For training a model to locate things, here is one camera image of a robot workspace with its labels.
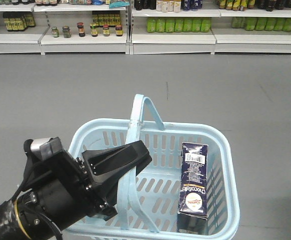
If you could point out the dark blue Chocofello cookie box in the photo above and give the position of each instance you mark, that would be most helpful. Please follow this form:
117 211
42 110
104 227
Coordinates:
192 211

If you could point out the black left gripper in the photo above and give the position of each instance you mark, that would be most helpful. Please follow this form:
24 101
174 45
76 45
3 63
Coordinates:
76 189

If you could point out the light blue plastic basket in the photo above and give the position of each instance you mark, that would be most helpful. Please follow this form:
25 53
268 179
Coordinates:
148 204

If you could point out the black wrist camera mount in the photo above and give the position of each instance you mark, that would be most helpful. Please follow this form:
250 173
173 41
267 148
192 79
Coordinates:
42 149

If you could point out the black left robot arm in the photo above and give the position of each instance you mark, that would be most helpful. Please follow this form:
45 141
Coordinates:
19 220

